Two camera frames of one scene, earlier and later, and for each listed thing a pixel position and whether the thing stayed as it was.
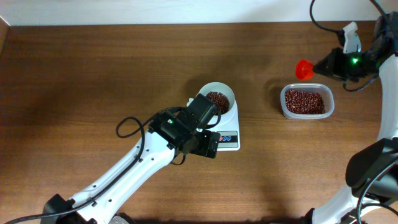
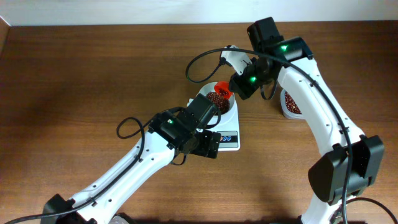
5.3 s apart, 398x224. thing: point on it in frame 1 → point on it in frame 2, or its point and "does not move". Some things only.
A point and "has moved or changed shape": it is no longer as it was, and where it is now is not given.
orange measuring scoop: (304, 70) has moved or changed shape
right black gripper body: (325, 66) → (241, 88)
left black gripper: (210, 143) does not move
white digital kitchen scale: (229, 133) does not move
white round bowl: (221, 96) does not move
